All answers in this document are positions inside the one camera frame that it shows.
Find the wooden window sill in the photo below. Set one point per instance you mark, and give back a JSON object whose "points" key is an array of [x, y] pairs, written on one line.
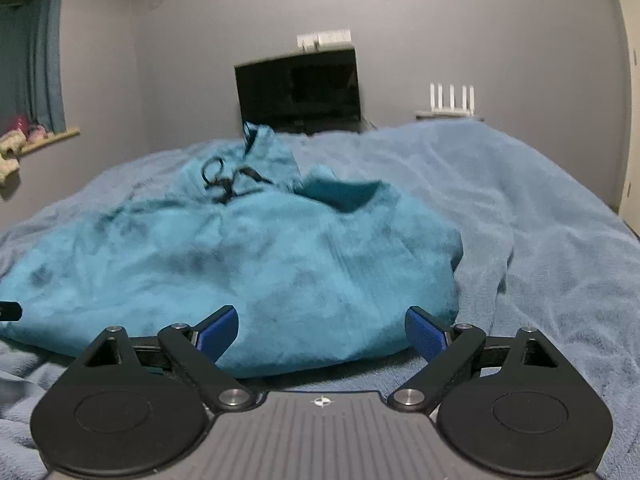
{"points": [[60, 136]]}

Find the teal mottled zip jacket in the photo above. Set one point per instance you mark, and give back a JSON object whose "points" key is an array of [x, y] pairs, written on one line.
{"points": [[250, 260]]}

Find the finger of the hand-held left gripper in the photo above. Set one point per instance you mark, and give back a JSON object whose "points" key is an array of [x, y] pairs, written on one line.
{"points": [[9, 311]]}

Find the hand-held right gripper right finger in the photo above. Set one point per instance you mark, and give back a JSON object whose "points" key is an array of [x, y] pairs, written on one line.
{"points": [[425, 332]]}

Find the pink grey slippers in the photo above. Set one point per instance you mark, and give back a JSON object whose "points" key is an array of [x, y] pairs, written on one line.
{"points": [[37, 133]]}

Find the white power strip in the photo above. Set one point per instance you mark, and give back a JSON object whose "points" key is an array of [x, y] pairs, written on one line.
{"points": [[330, 36]]}

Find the teal curtain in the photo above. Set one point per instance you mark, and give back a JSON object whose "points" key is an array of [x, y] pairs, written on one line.
{"points": [[30, 60]]}

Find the black monitor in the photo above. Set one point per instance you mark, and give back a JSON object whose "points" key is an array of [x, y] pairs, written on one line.
{"points": [[300, 90]]}

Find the pink plush toy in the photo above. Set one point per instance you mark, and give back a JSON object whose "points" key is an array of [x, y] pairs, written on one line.
{"points": [[19, 124]]}

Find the cream fleece garment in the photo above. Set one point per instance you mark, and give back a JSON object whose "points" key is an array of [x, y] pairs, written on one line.
{"points": [[10, 142]]}

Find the white router with antennas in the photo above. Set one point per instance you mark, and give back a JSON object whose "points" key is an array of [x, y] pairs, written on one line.
{"points": [[452, 110]]}

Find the blue fleece blanket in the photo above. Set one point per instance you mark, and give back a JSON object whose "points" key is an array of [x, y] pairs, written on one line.
{"points": [[550, 235]]}

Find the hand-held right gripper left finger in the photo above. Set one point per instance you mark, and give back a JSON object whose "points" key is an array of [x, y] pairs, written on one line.
{"points": [[220, 332]]}

